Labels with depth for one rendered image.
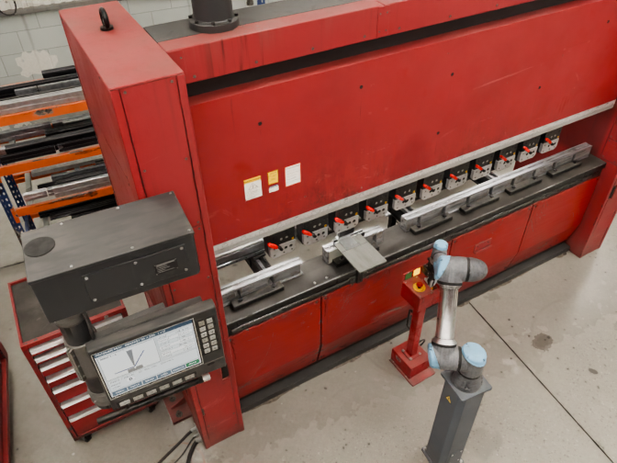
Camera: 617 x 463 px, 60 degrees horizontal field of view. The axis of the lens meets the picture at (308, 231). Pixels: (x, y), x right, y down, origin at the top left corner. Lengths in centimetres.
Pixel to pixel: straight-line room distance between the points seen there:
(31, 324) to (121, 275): 130
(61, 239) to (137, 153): 39
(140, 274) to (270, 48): 102
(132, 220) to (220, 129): 65
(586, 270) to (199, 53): 362
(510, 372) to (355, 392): 105
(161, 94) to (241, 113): 49
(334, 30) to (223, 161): 71
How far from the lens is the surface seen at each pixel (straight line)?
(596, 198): 462
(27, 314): 309
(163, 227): 179
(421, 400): 366
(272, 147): 245
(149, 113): 193
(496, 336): 410
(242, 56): 219
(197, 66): 214
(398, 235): 335
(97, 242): 179
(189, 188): 212
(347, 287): 317
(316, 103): 247
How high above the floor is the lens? 306
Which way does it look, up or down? 41 degrees down
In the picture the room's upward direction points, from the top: 1 degrees counter-clockwise
